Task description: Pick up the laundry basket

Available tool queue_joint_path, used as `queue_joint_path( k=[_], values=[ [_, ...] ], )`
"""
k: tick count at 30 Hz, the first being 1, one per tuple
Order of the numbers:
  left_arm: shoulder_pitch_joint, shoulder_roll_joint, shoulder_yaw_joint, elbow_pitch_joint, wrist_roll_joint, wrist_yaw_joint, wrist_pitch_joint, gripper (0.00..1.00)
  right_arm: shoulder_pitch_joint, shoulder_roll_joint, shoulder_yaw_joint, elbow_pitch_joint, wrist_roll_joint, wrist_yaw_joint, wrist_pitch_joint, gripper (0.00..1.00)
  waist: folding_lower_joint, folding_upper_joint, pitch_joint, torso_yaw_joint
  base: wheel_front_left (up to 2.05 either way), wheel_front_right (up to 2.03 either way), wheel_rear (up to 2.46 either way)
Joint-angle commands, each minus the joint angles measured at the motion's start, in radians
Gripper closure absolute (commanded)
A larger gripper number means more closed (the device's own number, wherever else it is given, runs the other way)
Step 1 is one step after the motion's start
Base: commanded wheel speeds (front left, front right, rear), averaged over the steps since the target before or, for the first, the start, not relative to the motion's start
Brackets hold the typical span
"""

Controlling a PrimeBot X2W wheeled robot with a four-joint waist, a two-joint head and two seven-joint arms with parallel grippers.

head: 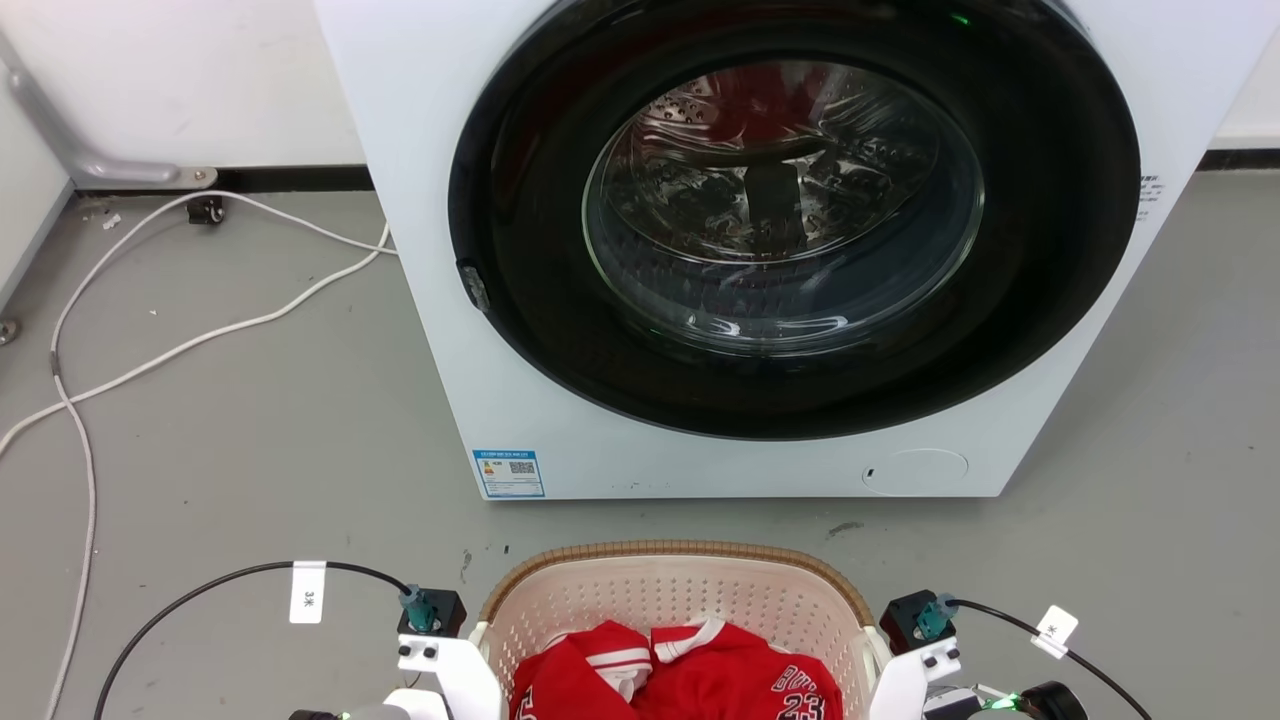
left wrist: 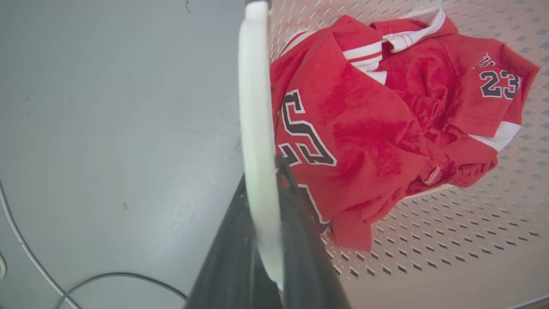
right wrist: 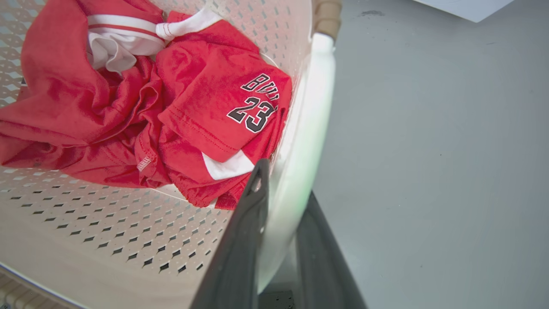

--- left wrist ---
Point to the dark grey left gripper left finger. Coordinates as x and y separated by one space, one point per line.
229 262

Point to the white perforated laundry basket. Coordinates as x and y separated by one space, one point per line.
429 240

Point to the red basketball jersey number 23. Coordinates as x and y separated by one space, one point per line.
369 124

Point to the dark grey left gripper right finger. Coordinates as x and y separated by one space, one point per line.
306 257

